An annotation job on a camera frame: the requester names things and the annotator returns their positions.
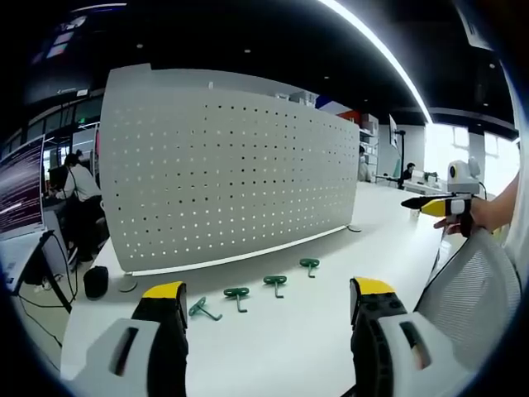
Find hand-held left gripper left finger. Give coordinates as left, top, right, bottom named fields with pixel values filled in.
left=65, top=281, right=190, bottom=397

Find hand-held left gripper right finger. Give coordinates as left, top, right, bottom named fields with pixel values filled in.
left=349, top=276, right=472, bottom=397

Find green hook assembly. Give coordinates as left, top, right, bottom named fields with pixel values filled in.
left=299, top=257, right=321, bottom=279
left=188, top=296, right=223, bottom=322
left=263, top=275, right=288, bottom=299
left=223, top=287, right=250, bottom=314

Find white perforated mounting plate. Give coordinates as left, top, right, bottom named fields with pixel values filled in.
left=98, top=64, right=360, bottom=277

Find person's right hand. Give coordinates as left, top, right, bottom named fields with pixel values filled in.
left=433, top=197, right=497, bottom=237

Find black cylindrical object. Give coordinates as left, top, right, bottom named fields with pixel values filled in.
left=83, top=265, right=110, bottom=300

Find white storage shelf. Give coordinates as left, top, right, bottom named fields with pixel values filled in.
left=358, top=113, right=380, bottom=179

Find white mesh chair back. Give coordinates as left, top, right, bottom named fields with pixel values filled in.
left=414, top=227, right=522, bottom=371

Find ceiling light strip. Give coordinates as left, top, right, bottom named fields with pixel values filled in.
left=320, top=0, right=434, bottom=124

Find computer monitor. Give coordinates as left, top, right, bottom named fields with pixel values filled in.
left=0, top=134, right=46, bottom=242

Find black cable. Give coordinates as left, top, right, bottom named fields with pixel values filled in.
left=16, top=231, right=79, bottom=371

